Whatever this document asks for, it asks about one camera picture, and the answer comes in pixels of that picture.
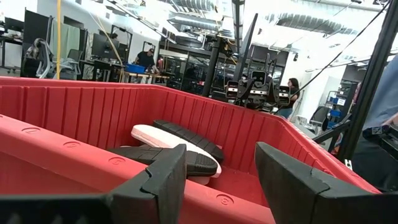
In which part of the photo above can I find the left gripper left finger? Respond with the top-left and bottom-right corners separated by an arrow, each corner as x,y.
107,143 -> 187,224

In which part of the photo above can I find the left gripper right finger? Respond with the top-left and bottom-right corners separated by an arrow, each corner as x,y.
254,141 -> 398,224

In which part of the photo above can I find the black foam slide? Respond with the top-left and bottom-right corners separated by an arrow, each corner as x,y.
152,119 -> 225,164
107,144 -> 219,178

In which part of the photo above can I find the pink foam slide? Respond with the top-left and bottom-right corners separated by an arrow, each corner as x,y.
130,124 -> 223,186

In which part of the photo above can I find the red plastic bin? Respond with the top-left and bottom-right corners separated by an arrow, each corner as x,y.
0,76 -> 382,224

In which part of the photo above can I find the person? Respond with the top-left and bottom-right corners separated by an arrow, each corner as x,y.
134,48 -> 160,74
351,54 -> 398,191
276,77 -> 301,119

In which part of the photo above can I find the black slanted panel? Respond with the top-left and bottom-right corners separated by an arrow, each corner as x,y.
233,12 -> 259,82

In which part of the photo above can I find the black vertical pole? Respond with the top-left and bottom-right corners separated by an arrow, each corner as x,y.
201,37 -> 222,97

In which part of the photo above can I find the black device with label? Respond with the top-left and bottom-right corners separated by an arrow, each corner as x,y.
361,123 -> 398,152

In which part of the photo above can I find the wooden workbench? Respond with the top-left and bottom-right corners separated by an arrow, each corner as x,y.
119,70 -> 171,85

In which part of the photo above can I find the blue plastic crate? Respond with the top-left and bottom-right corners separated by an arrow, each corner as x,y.
125,63 -> 146,75

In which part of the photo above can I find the black computer monitor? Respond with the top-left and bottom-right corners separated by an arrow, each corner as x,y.
91,32 -> 121,60

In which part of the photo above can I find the black flat panel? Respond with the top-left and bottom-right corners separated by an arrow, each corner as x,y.
22,8 -> 53,44

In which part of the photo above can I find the black metal table frame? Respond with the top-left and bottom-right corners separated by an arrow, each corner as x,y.
312,0 -> 398,162

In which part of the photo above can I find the white frame office chair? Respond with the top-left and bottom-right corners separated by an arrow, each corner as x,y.
21,37 -> 82,80

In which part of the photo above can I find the yellow cable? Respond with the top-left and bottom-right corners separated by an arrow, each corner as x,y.
56,0 -> 62,80

